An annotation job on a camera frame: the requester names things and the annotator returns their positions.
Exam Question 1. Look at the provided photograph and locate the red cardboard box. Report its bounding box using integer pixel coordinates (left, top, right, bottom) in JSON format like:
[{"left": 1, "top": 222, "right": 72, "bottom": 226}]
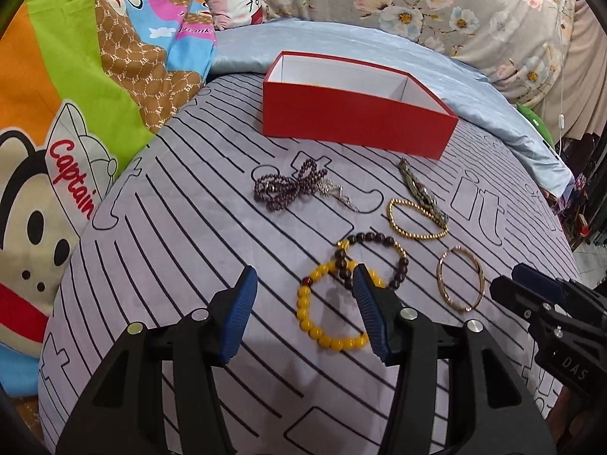
[{"left": 262, "top": 50, "right": 460, "bottom": 160}]

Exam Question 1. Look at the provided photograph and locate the dark maroon bead bracelet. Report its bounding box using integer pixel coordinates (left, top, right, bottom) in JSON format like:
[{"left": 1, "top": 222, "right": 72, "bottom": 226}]
[{"left": 334, "top": 231, "right": 409, "bottom": 292}]

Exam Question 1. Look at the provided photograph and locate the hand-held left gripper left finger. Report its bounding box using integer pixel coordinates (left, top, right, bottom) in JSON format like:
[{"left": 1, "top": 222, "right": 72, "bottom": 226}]
[{"left": 56, "top": 265, "right": 259, "bottom": 455}]

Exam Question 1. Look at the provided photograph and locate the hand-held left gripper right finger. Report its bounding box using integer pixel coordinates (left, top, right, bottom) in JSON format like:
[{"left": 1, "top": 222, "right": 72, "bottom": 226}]
[{"left": 352, "top": 263, "right": 555, "bottom": 455}]

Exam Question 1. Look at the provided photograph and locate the green plush object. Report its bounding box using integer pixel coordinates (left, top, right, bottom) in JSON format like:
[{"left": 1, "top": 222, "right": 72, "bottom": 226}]
[{"left": 517, "top": 104, "right": 555, "bottom": 147}]

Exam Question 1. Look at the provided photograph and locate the gold bead bracelet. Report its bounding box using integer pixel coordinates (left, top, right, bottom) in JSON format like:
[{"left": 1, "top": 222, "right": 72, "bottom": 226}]
[{"left": 388, "top": 198, "right": 449, "bottom": 241}]

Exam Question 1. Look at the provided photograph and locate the green stone bracelet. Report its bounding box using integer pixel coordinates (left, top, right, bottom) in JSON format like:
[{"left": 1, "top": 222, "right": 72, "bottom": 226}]
[{"left": 398, "top": 158, "right": 449, "bottom": 228}]

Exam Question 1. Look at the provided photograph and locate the gold bangle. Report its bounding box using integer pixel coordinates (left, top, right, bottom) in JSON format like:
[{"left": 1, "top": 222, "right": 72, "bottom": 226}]
[{"left": 436, "top": 245, "right": 485, "bottom": 314}]

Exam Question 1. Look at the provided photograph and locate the beige curtain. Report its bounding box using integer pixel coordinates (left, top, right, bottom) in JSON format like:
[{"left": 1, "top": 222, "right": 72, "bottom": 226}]
[{"left": 569, "top": 0, "right": 607, "bottom": 138}]

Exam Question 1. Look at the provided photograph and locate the cartoon monkey blanket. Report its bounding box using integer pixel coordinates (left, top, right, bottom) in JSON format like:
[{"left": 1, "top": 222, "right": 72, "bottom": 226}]
[{"left": 0, "top": 0, "right": 219, "bottom": 399}]

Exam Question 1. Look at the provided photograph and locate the light blue pillow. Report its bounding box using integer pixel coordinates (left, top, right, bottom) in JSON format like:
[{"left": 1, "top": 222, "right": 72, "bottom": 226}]
[{"left": 209, "top": 21, "right": 574, "bottom": 197}]

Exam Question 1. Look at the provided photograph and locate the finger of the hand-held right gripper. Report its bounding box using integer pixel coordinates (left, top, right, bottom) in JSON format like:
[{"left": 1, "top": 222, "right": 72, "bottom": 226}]
[
  {"left": 511, "top": 263, "right": 577, "bottom": 301},
  {"left": 490, "top": 276, "right": 551, "bottom": 328}
]

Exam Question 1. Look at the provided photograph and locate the white cord with switch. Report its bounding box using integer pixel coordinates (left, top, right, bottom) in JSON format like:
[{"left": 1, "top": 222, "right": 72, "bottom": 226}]
[{"left": 556, "top": 0, "right": 571, "bottom": 130}]

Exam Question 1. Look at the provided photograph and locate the yellow bead bracelet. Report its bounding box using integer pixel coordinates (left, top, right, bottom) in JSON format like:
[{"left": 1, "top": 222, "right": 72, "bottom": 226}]
[{"left": 295, "top": 260, "right": 386, "bottom": 352}]

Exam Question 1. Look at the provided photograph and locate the person's right forearm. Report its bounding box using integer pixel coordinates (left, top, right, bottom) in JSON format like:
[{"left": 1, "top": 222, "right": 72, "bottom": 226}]
[{"left": 545, "top": 384, "right": 577, "bottom": 441}]

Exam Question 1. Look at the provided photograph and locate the grey striped bedsheet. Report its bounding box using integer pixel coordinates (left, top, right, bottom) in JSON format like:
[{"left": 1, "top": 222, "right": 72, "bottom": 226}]
[{"left": 38, "top": 71, "right": 584, "bottom": 455}]

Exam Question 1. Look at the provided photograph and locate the dark purple bead necklace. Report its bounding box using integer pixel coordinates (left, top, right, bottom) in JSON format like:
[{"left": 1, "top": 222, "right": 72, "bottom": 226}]
[{"left": 253, "top": 158, "right": 330, "bottom": 212}]

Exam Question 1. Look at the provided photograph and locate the grey floral quilt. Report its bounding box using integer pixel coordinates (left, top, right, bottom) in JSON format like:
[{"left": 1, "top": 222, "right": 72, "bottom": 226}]
[{"left": 237, "top": 0, "right": 589, "bottom": 110}]

